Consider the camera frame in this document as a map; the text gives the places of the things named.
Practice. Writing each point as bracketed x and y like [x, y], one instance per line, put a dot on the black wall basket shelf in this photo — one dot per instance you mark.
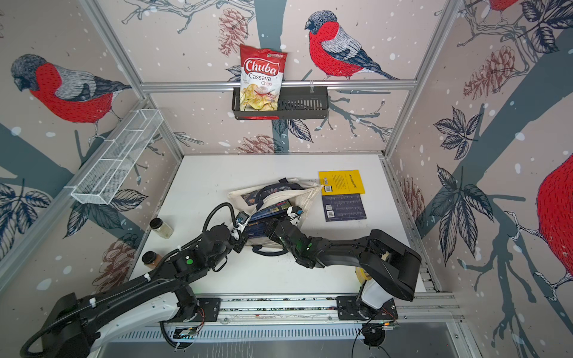
[293, 103]

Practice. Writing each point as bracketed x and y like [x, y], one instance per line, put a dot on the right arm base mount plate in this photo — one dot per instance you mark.
[350, 308]

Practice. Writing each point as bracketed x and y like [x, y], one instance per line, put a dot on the dark navy grid-cover book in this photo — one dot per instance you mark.
[341, 208]

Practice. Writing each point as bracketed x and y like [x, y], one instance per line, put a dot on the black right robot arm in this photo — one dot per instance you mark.
[393, 265]

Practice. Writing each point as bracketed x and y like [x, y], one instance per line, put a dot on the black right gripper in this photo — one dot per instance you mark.
[273, 225]

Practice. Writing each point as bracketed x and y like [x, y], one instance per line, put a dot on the yellow paperback book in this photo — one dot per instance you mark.
[348, 182]

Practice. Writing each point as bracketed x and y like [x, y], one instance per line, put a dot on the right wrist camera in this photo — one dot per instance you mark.
[294, 212]

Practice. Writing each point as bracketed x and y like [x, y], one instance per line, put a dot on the clear spice jar black lid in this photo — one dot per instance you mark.
[163, 229]

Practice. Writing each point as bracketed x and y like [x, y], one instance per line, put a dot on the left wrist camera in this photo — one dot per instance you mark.
[241, 220]

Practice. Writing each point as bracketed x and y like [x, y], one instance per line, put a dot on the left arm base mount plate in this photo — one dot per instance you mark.
[199, 310]

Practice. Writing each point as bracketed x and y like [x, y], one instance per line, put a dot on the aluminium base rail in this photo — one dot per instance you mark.
[289, 309]

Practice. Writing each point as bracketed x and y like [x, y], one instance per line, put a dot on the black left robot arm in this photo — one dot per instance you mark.
[75, 325]

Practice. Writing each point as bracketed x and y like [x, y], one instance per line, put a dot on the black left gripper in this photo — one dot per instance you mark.
[242, 242]

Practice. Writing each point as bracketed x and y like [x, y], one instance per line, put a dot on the red Chuba cassava chips bag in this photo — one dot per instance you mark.
[261, 77]

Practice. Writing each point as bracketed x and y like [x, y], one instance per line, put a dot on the cream canvas tote bag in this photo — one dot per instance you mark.
[301, 193]

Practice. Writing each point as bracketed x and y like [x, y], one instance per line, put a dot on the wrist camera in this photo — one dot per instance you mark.
[241, 220]
[294, 212]

